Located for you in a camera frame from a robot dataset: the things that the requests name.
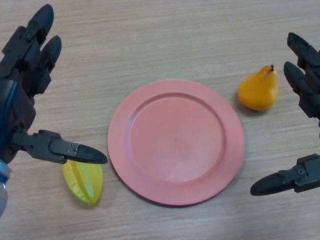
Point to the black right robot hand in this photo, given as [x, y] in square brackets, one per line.
[307, 85]

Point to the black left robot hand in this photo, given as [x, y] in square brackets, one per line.
[22, 110]

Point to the yellow orange pear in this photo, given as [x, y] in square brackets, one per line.
[257, 90]

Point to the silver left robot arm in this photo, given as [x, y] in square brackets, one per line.
[3, 190]

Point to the pink round plate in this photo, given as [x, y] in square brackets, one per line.
[175, 140]

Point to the yellow green starfruit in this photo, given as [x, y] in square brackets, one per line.
[85, 182]

